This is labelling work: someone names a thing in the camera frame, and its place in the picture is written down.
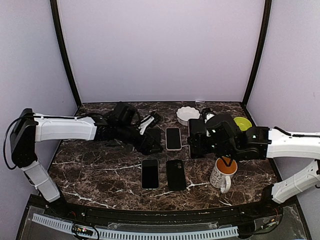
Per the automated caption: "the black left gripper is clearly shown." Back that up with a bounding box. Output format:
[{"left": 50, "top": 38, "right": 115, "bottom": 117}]
[{"left": 115, "top": 123, "right": 163, "bottom": 156}]

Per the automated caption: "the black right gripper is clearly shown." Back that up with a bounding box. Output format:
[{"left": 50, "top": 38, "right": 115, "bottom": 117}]
[{"left": 188, "top": 131, "right": 238, "bottom": 160}]

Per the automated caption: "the white phone dark screen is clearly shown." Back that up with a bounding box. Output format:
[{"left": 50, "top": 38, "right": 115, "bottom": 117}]
[{"left": 165, "top": 127, "right": 182, "bottom": 151}]

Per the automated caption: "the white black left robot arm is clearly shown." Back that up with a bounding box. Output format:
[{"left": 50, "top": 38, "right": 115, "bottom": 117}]
[{"left": 2, "top": 102, "right": 163, "bottom": 218}]

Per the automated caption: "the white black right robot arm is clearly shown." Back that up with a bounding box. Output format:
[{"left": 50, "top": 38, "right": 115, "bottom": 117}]
[{"left": 187, "top": 112, "right": 320, "bottom": 217}]

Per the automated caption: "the white scalloped bowl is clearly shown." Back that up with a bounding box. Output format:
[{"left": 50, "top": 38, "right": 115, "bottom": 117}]
[{"left": 176, "top": 106, "right": 201, "bottom": 126}]

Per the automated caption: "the white mug orange inside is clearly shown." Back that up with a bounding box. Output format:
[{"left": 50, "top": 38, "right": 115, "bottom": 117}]
[{"left": 209, "top": 156, "right": 238, "bottom": 194}]

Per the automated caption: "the green bowl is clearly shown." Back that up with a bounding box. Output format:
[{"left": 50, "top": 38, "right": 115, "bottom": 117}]
[{"left": 233, "top": 116, "right": 253, "bottom": 132}]

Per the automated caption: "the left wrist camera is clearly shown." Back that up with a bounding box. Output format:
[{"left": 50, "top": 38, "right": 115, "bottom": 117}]
[{"left": 138, "top": 111, "right": 162, "bottom": 135}]

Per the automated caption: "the white slotted cable duct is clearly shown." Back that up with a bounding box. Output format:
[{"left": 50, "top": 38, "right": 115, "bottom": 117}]
[{"left": 31, "top": 213, "right": 239, "bottom": 240}]

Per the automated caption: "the black front rail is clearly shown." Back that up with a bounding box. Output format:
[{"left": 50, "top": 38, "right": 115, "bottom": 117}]
[{"left": 24, "top": 194, "right": 298, "bottom": 227}]

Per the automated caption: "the black right frame post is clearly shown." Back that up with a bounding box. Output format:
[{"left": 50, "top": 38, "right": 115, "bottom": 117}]
[{"left": 242, "top": 0, "right": 272, "bottom": 108}]

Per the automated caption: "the black frame post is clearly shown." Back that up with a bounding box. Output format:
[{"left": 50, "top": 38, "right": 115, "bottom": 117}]
[
  {"left": 49, "top": 0, "right": 82, "bottom": 108},
  {"left": 242, "top": 0, "right": 272, "bottom": 108}
]

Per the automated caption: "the black left frame post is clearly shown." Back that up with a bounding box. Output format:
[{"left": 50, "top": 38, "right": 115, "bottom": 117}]
[{"left": 49, "top": 0, "right": 82, "bottom": 108}]

